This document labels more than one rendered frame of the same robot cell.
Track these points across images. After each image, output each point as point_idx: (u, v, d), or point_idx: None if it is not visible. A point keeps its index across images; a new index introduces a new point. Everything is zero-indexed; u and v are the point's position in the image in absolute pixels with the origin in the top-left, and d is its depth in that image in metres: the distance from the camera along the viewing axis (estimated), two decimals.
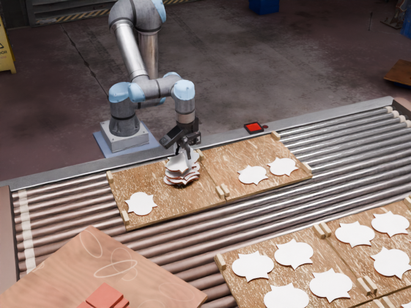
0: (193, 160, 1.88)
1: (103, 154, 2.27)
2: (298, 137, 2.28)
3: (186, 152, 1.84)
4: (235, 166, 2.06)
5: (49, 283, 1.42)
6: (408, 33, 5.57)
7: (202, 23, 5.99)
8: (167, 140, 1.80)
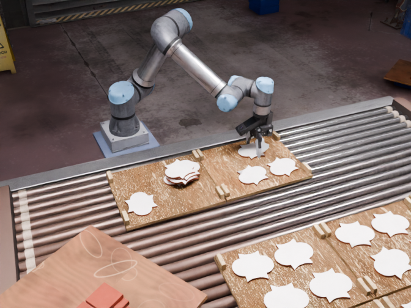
0: (263, 150, 2.09)
1: (103, 154, 2.27)
2: (298, 137, 2.28)
3: (257, 141, 2.07)
4: (235, 166, 2.06)
5: (49, 283, 1.42)
6: (408, 33, 5.57)
7: (202, 23, 5.99)
8: (243, 128, 2.03)
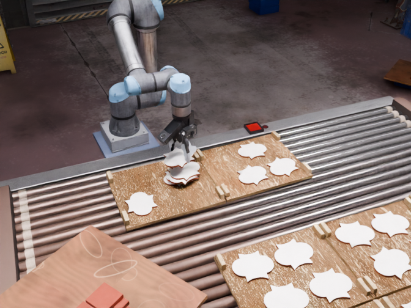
0: (191, 153, 1.88)
1: (103, 154, 2.27)
2: (298, 137, 2.28)
3: (184, 146, 1.84)
4: (235, 166, 2.06)
5: (49, 283, 1.42)
6: (408, 33, 5.57)
7: (202, 23, 5.99)
8: (166, 135, 1.79)
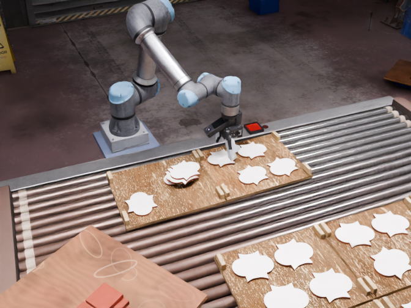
0: (234, 151, 2.01)
1: (103, 154, 2.27)
2: (298, 137, 2.28)
3: (227, 142, 1.99)
4: (235, 166, 2.06)
5: (49, 283, 1.42)
6: (408, 33, 5.57)
7: (202, 23, 5.99)
8: (211, 129, 1.97)
